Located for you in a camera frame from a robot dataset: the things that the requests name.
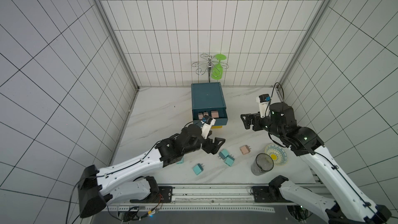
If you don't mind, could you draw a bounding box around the teal yellow drawer cabinet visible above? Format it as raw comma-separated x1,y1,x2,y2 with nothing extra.
191,83,228,127

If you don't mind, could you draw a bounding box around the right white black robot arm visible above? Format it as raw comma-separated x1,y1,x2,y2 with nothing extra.
240,102,392,224

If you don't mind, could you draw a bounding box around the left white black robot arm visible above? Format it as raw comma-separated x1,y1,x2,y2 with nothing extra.
76,124,226,218

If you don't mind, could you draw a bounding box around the teal plug center upper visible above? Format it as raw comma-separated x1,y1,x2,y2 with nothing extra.
218,149,230,160

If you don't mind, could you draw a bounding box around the teal plug center lower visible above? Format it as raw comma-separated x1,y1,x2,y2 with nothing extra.
224,155,235,167

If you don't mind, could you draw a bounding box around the teal plug bottom middle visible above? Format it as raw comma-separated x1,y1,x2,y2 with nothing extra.
193,163,204,175

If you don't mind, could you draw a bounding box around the patterned yellow blue plate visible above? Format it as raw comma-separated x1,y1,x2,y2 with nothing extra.
264,144,288,166

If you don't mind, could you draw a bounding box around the dark transparent cup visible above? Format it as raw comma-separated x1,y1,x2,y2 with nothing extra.
251,153,274,176

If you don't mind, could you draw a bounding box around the green plastic goblet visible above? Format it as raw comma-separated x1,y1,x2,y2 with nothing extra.
211,54,229,80

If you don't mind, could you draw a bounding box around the metal cup rack stand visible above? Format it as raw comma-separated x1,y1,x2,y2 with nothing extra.
191,54,214,83

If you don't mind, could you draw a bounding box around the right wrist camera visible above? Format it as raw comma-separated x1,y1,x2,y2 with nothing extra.
256,94,272,118

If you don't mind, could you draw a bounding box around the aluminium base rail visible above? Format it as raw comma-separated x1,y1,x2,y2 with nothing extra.
82,183,346,224

